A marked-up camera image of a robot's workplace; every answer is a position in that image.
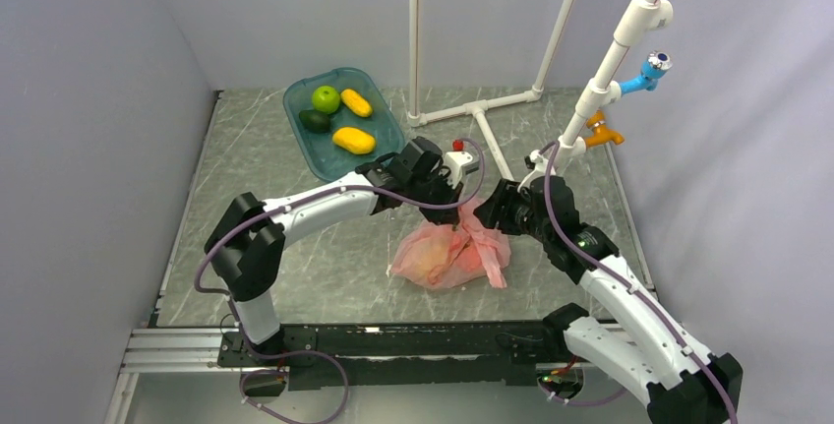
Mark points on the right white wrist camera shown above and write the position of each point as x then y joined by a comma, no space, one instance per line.
537,164

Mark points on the orange faucet tap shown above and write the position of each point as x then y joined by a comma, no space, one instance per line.
601,134

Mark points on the blue faucet tap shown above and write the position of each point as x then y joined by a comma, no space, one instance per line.
652,70

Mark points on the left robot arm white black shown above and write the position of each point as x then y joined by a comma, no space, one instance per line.
246,246

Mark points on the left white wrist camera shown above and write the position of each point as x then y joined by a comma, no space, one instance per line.
459,163

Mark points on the aluminium extrusion frame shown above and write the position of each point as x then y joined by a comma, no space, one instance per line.
162,371

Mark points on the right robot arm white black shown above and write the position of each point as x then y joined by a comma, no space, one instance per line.
677,378

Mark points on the green fake apple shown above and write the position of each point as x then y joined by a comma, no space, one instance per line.
326,99

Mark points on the pink plastic bag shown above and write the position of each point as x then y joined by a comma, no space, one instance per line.
444,256

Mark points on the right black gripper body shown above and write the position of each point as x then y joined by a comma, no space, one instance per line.
517,214

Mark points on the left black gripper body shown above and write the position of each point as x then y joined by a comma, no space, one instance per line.
435,191

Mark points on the yellow fake fruit rear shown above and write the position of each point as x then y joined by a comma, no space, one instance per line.
356,103

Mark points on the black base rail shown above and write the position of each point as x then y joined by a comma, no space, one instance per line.
314,356

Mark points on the yellow fake mango front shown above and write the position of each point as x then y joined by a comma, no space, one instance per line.
354,140

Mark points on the white PVC pipe frame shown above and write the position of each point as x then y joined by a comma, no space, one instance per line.
639,17

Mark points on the teal plastic tray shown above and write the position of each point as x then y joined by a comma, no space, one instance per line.
326,159

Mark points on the dark green fake avocado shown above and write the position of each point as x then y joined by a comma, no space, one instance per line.
315,121

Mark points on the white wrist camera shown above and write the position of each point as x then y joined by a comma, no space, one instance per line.
537,164
459,163

